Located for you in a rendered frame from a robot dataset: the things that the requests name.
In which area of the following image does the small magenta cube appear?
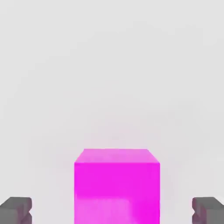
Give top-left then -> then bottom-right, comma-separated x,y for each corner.
73,148 -> 161,224

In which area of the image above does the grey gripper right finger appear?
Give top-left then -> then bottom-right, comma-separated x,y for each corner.
192,196 -> 224,224

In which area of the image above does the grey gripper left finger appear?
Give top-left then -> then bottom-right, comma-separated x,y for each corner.
0,196 -> 33,224

